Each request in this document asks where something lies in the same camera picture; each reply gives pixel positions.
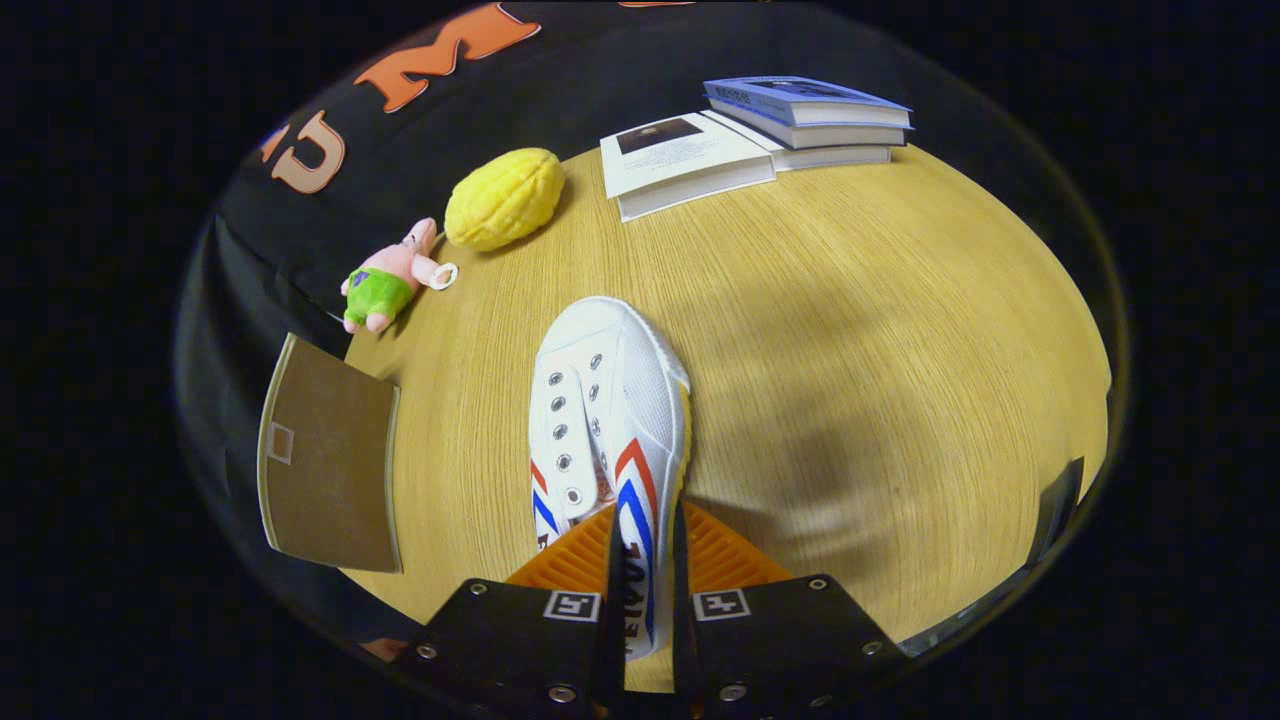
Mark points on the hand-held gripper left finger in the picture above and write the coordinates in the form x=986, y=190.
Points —
x=614, y=640

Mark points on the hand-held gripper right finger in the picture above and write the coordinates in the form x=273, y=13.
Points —
x=683, y=640

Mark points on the white canvas shoe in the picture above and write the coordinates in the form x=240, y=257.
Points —
x=600, y=350

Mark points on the beige storage box brown lid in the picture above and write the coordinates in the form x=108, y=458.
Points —
x=330, y=470

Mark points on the dark flat panel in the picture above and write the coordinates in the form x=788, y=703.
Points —
x=1060, y=510

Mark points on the pink plush toy green shorts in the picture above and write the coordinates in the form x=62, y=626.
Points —
x=380, y=290

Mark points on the yellow bumpy plush toy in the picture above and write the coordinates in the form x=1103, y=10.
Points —
x=505, y=198

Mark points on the white book with dark photo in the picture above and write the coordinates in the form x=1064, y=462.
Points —
x=690, y=160

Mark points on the plain white book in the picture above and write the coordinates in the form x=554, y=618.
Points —
x=840, y=157

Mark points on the blue cover book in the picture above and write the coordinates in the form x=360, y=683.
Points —
x=800, y=100

